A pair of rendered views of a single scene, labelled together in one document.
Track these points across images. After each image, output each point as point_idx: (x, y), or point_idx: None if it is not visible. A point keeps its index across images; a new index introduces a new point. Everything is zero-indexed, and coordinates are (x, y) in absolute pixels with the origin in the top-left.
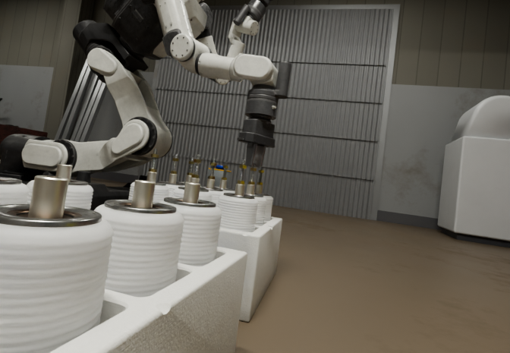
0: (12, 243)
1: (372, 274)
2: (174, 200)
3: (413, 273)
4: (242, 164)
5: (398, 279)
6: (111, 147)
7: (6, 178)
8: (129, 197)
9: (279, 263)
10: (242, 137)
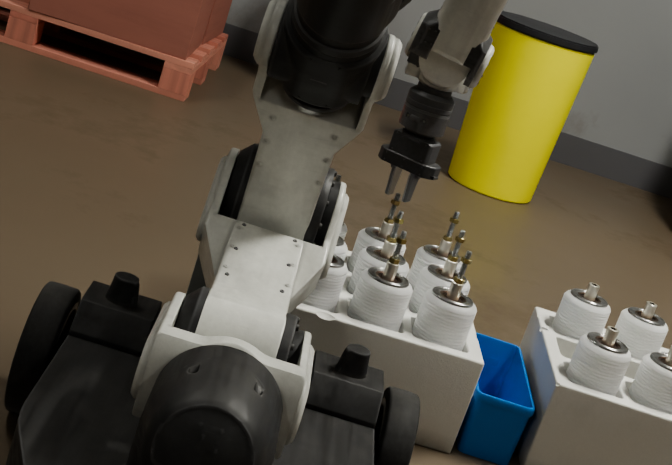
0: None
1: (165, 227)
2: (607, 303)
3: (119, 187)
4: (457, 218)
5: (174, 216)
6: (328, 269)
7: (654, 358)
8: (466, 330)
9: (184, 290)
10: (436, 176)
